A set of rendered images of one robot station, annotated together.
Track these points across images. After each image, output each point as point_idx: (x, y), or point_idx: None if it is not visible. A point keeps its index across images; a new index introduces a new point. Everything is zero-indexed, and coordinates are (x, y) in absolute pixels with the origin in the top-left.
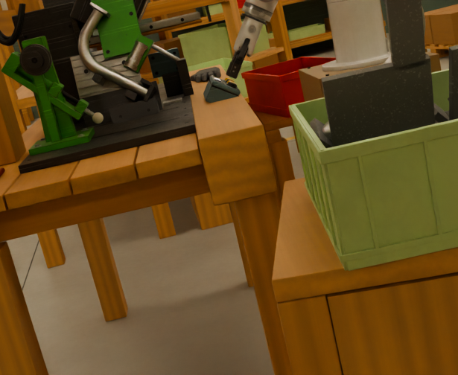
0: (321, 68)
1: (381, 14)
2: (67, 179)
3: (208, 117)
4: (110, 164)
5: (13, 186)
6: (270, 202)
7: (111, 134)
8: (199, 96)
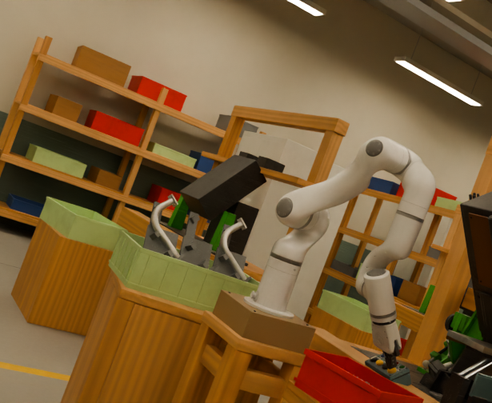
0: (294, 318)
1: (262, 277)
2: (376, 350)
3: (348, 346)
4: (367, 349)
5: (406, 361)
6: None
7: (414, 371)
8: (420, 392)
